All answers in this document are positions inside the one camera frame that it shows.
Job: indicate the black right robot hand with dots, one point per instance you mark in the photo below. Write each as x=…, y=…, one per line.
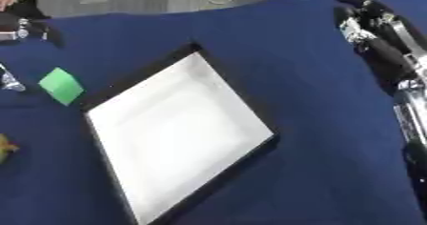
x=383, y=55

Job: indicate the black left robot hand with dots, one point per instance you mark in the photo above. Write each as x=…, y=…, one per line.
x=33, y=28

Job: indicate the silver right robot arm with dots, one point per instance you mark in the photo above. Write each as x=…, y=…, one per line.
x=414, y=120

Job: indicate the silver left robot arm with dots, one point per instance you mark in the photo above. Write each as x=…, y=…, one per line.
x=10, y=82

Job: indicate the black box with white inside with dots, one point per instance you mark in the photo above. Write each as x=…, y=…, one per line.
x=178, y=130

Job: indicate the black tripod leg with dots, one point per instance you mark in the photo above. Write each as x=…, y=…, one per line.
x=30, y=0

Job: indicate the person's hand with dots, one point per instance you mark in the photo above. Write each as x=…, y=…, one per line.
x=5, y=2

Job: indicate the green block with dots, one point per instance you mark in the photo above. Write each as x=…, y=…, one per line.
x=61, y=85

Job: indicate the yellow soft toy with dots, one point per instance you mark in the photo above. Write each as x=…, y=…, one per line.
x=5, y=147

